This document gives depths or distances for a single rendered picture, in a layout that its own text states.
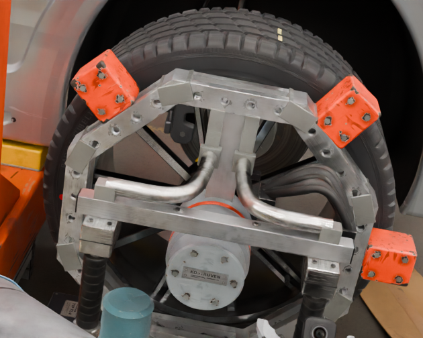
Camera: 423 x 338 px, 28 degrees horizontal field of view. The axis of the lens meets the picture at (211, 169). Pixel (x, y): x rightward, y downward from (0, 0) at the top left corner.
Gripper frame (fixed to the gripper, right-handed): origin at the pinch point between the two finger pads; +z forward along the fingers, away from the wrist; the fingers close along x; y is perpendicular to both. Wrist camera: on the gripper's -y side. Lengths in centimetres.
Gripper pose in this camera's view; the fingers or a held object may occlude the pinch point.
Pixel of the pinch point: (306, 323)
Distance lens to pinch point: 135.2
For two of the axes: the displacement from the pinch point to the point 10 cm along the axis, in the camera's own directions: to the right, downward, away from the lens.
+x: 9.8, 1.9, 0.0
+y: -1.7, 8.9, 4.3
